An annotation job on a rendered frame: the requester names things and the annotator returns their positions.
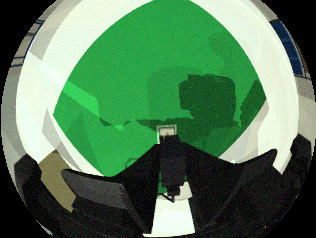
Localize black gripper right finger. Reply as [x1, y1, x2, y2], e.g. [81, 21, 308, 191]
[182, 142, 277, 228]

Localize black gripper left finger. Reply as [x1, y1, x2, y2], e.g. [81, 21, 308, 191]
[61, 144, 159, 235]

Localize green circuit board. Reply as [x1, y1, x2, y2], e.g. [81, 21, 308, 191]
[53, 0, 267, 177]

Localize black cooling fan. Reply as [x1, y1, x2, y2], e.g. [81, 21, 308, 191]
[187, 197, 216, 233]

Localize black fan cable with plug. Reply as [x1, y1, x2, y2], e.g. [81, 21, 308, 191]
[158, 135, 187, 203]

